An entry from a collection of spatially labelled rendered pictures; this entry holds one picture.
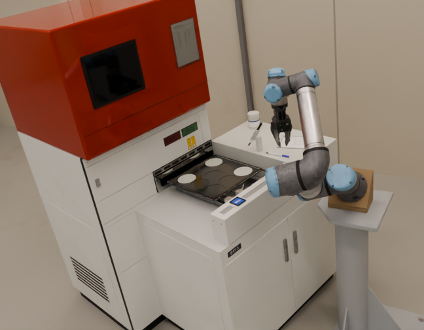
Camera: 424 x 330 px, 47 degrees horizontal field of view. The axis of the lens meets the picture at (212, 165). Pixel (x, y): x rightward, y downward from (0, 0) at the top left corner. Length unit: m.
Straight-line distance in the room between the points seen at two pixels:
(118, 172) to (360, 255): 1.26
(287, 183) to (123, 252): 1.17
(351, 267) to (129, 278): 1.17
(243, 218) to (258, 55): 2.30
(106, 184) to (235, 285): 0.79
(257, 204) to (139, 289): 0.92
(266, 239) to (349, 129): 2.00
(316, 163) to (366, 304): 1.18
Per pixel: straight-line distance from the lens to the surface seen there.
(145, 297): 2.89
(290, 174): 1.77
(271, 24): 4.15
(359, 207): 2.35
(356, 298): 2.68
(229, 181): 2.52
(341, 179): 2.15
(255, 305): 2.54
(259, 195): 2.26
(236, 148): 2.72
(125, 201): 2.54
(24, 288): 3.78
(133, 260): 2.71
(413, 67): 3.91
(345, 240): 2.45
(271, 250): 2.48
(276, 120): 2.12
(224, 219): 2.12
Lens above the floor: 2.14
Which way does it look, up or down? 27 degrees down
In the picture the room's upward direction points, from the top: 9 degrees counter-clockwise
